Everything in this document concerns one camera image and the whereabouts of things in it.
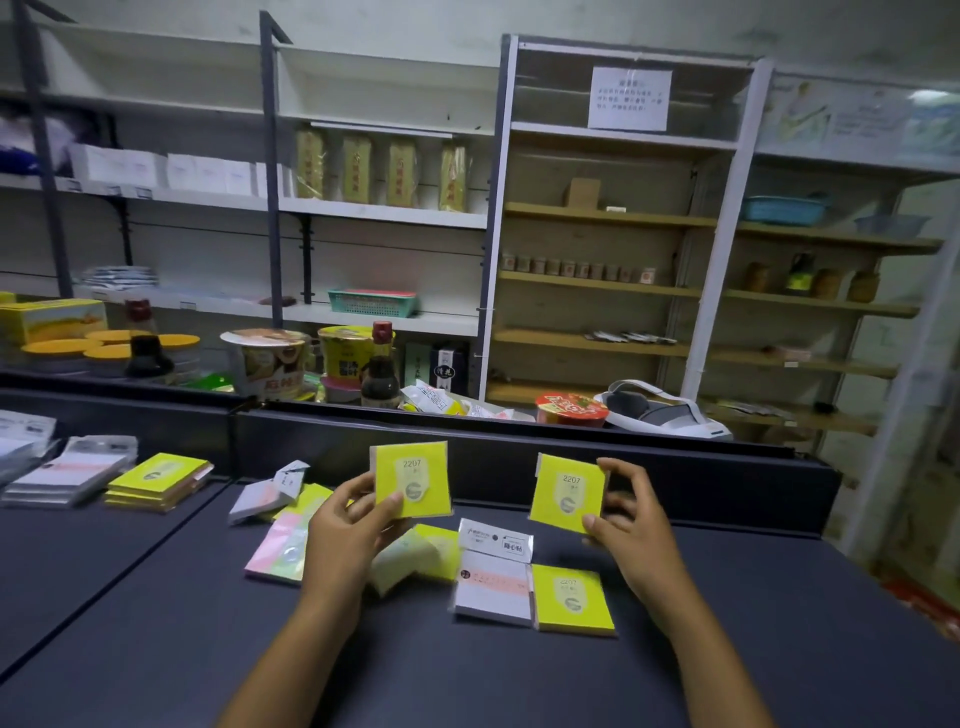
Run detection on person's right hand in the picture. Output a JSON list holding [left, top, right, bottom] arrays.
[[582, 457, 704, 610]]

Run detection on person's left hand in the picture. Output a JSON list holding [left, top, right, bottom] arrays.
[[302, 471, 414, 609]]

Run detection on yellow sticky note pad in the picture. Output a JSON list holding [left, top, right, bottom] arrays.
[[530, 564, 618, 639], [369, 441, 454, 520], [414, 523, 463, 584], [528, 452, 610, 536]]

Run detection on person's right forearm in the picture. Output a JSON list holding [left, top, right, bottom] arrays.
[[651, 566, 777, 728]]

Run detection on person's left forearm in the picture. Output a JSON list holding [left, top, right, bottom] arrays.
[[217, 585, 363, 728]]

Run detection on pale yellow note pad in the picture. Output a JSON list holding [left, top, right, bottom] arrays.
[[366, 532, 440, 599]]

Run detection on yellow green note pad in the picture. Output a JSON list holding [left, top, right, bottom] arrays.
[[273, 482, 335, 522]]

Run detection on small white tag packet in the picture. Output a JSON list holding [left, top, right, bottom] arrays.
[[273, 459, 311, 500]]

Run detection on white header card packet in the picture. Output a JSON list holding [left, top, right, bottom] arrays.
[[457, 517, 536, 564]]

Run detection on pastel pink green note pad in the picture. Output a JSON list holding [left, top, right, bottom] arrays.
[[243, 511, 310, 587]]

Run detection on black counter partition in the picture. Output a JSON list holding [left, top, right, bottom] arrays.
[[0, 367, 843, 538]]

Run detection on white sticky note pack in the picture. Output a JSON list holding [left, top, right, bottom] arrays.
[[450, 549, 535, 628]]

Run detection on yellow white snack packet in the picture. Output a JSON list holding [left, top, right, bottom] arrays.
[[398, 379, 470, 417]]

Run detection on red lidded noodle bowl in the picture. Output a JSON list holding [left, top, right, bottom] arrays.
[[534, 393, 610, 429]]

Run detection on white pink note pad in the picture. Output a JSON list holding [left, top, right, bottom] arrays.
[[227, 478, 295, 526]]

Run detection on white grey bag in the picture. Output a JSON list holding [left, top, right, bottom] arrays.
[[594, 379, 734, 441]]

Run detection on dark sauce bottle red cap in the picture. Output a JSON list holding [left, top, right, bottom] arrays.
[[360, 320, 402, 410]]

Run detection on dark blue carton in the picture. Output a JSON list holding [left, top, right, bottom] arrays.
[[430, 346, 469, 396]]

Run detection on yellow instant noodle cup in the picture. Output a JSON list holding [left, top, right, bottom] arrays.
[[317, 324, 376, 381]]

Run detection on large instant noodle bowl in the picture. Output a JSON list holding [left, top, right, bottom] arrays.
[[219, 327, 312, 402]]

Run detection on row of dark sachets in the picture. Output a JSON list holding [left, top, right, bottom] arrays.
[[585, 330, 679, 347]]

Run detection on flat pale packets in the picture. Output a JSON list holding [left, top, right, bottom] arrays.
[[716, 399, 796, 420]]

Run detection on teal plastic basket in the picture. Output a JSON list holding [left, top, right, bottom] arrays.
[[327, 288, 419, 319]]

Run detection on stack of yellow note pads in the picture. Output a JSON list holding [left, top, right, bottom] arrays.
[[103, 452, 216, 516]]

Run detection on row of small jars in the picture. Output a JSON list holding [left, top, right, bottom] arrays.
[[500, 252, 658, 286]]

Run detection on dark soy sauce bottle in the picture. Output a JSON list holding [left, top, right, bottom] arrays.
[[123, 297, 177, 381]]

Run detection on stack of white note packs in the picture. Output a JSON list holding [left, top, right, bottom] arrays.
[[0, 435, 140, 511]]

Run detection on dark bottle yellow label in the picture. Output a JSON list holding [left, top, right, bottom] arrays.
[[784, 252, 817, 296]]

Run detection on white metal shelf unit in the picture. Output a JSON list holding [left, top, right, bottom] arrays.
[[0, 0, 501, 340]]

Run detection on red packet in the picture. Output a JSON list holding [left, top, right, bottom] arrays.
[[883, 573, 960, 645]]

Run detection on yellow wrapped pack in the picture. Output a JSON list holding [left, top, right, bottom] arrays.
[[294, 127, 327, 201], [438, 142, 468, 213], [342, 135, 374, 205], [386, 138, 420, 209]]

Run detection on stack of flat packets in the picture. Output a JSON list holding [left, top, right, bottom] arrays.
[[79, 264, 160, 292]]

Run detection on clear plastic packets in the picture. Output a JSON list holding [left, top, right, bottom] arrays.
[[0, 408, 60, 485]]

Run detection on blue plastic basin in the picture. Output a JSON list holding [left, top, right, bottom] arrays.
[[741, 194, 831, 228]]

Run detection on yellow carton box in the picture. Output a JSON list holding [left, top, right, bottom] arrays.
[[0, 297, 110, 348]]

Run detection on row of white boxes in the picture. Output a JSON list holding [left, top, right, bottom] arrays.
[[69, 143, 295, 200]]

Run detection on grey plastic basin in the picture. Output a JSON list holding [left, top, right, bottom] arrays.
[[855, 213, 933, 240]]

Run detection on white paper notice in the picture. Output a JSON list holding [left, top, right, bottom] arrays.
[[587, 66, 674, 133]]

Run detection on wooden shelf unit white frame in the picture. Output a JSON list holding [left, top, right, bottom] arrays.
[[477, 33, 960, 560]]

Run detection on wall poster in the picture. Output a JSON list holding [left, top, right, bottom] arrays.
[[759, 75, 960, 162]]

